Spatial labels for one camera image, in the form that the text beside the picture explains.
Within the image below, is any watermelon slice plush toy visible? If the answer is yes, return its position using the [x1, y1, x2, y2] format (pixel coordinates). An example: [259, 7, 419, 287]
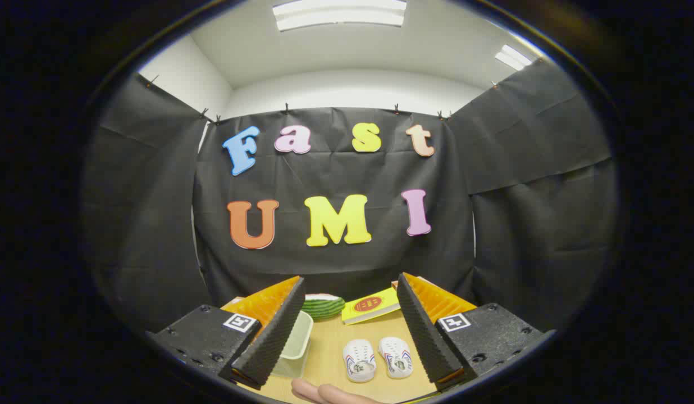
[301, 293, 346, 321]

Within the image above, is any long ceiling light panel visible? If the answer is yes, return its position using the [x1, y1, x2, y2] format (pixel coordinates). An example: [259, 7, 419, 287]
[272, 0, 408, 32]

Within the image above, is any row of black clips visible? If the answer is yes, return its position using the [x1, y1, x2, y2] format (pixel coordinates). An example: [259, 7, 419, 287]
[147, 75, 499, 125]

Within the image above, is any white shoe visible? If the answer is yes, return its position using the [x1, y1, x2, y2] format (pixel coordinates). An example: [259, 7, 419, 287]
[378, 336, 414, 379]
[343, 338, 377, 383]

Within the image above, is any beige fabric storage box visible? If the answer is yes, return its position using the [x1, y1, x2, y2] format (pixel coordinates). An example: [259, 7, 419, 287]
[271, 310, 314, 378]

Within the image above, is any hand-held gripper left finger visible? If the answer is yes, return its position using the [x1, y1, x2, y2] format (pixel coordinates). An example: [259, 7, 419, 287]
[147, 276, 306, 391]

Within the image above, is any yellow book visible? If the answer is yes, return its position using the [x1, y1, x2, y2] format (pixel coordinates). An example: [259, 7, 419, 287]
[341, 287, 401, 325]

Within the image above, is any small ceiling light panel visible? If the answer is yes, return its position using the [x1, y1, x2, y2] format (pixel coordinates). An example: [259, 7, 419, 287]
[495, 44, 533, 71]

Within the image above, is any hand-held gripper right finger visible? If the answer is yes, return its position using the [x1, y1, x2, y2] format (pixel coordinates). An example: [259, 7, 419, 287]
[396, 273, 555, 392]

